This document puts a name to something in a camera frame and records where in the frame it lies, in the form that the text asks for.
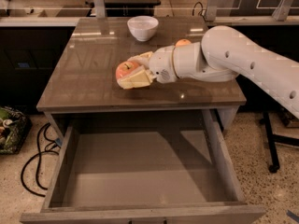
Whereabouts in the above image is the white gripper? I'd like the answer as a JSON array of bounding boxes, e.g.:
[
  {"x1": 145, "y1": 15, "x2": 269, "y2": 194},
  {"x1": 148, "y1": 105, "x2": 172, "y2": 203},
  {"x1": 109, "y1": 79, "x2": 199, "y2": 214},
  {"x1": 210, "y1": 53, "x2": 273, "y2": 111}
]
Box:
[{"x1": 117, "y1": 46, "x2": 178, "y2": 90}]

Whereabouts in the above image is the red apple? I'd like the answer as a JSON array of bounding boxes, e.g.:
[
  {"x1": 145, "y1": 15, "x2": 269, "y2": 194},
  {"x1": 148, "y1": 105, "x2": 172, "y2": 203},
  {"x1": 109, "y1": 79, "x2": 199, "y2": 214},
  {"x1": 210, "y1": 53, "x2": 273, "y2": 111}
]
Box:
[{"x1": 115, "y1": 61, "x2": 139, "y2": 79}]

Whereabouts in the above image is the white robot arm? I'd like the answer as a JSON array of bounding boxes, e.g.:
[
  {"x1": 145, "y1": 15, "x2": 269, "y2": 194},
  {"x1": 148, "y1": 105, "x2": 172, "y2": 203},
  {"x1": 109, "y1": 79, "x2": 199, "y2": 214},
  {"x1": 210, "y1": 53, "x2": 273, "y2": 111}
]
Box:
[{"x1": 115, "y1": 26, "x2": 299, "y2": 118}]

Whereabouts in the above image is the open grey top drawer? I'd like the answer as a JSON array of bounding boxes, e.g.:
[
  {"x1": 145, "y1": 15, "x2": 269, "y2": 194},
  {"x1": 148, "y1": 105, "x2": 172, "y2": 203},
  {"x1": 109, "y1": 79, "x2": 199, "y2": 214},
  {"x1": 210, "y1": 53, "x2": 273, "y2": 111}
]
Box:
[{"x1": 21, "y1": 110, "x2": 265, "y2": 224}]

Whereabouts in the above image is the white ceramic bowl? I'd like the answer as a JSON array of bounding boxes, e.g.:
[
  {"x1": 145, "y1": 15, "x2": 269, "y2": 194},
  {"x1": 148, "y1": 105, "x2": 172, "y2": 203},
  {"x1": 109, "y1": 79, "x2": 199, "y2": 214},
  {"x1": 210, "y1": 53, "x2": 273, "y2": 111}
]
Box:
[{"x1": 127, "y1": 16, "x2": 159, "y2": 42}]

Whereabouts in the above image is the orange fruit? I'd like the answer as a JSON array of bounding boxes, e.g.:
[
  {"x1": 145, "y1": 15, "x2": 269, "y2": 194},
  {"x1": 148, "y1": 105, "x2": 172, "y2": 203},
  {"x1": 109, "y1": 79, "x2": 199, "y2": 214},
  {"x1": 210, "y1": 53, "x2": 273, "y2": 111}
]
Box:
[{"x1": 175, "y1": 39, "x2": 192, "y2": 47}]

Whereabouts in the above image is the dark basket with items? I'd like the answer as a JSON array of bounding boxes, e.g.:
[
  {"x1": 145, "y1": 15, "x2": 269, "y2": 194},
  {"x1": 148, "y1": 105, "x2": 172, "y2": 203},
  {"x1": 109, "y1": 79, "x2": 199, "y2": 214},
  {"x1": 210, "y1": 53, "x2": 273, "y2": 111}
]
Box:
[{"x1": 0, "y1": 106, "x2": 32, "y2": 155}]

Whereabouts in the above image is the black wheeled stand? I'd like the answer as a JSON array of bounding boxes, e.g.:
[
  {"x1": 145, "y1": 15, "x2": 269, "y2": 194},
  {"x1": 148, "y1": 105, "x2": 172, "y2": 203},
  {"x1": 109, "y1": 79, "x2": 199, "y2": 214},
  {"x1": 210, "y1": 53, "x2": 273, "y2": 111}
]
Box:
[{"x1": 260, "y1": 111, "x2": 299, "y2": 174}]

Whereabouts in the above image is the black cable behind counter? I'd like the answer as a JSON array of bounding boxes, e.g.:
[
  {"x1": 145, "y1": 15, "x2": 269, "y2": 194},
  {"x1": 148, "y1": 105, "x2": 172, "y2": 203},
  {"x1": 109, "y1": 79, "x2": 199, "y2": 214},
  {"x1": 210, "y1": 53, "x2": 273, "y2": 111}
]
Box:
[{"x1": 192, "y1": 1, "x2": 206, "y2": 18}]

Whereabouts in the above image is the black cable on floor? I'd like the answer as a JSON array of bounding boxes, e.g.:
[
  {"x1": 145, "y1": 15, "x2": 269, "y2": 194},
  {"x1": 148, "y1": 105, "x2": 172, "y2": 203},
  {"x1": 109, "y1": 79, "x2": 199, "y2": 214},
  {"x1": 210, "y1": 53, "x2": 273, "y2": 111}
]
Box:
[{"x1": 20, "y1": 122, "x2": 61, "y2": 199}]

